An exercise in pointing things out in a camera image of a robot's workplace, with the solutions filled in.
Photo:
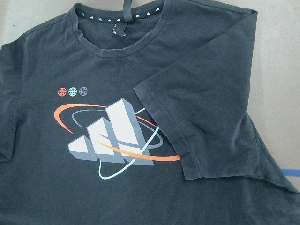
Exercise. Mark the black graphic t-shirt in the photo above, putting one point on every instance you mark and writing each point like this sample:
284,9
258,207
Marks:
137,117

